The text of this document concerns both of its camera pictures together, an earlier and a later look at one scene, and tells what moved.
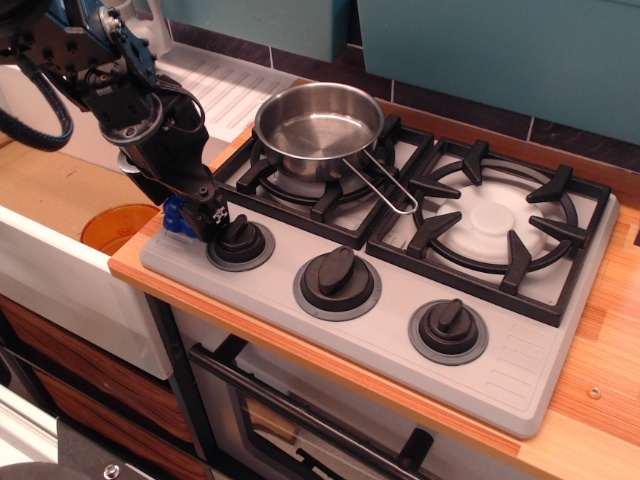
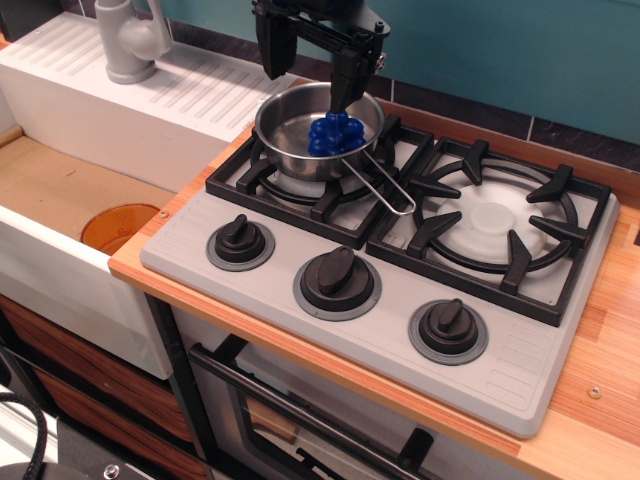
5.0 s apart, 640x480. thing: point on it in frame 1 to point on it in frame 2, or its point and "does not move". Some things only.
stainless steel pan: (309, 131) does not move
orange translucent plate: (112, 228) does not move
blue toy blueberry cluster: (173, 218) to (335, 133)
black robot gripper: (164, 151) to (353, 25)
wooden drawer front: (116, 401) does not move
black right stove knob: (448, 332) does not move
